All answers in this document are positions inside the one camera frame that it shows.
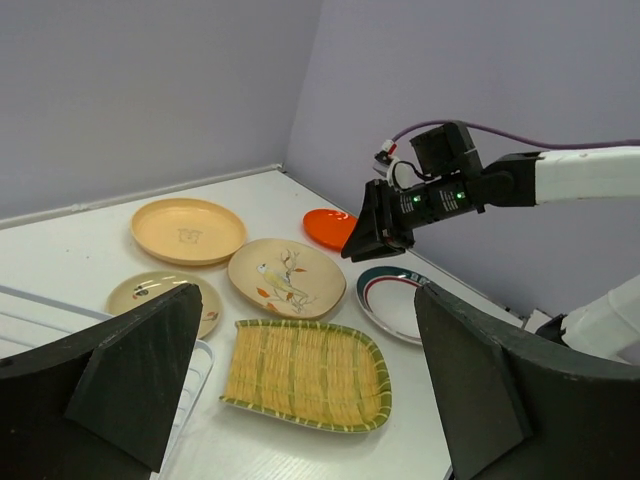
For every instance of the beige bird oval plate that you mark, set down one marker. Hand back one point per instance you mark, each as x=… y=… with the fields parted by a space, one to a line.
x=287 y=278

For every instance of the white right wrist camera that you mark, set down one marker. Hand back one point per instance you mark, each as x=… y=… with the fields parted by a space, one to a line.
x=387 y=162

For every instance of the green yellow bamboo tray plate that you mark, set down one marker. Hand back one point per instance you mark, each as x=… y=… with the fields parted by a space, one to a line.
x=322 y=376

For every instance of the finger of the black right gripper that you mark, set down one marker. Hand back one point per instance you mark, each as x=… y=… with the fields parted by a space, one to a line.
x=367 y=240

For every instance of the small beige patterned plate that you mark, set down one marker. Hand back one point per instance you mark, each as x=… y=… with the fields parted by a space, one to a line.
x=144 y=287

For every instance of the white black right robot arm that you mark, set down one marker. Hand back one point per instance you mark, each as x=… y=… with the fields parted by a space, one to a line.
x=608 y=327

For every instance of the orange round plate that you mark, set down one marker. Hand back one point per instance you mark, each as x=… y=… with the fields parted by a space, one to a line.
x=329 y=228

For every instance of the plain beige round plate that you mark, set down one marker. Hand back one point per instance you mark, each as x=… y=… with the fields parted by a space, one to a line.
x=188 y=231

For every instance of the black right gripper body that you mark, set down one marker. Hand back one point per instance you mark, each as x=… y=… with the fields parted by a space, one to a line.
x=425 y=204

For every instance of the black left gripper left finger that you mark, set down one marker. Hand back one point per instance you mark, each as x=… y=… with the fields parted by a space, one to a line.
x=100 y=403

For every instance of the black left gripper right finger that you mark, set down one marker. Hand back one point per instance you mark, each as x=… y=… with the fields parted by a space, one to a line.
x=514 y=405

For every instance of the white wire dish rack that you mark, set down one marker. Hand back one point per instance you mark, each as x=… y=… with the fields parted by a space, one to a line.
x=29 y=321

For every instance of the white plate green red rim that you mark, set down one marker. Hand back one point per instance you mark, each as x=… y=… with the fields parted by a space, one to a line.
x=386 y=295

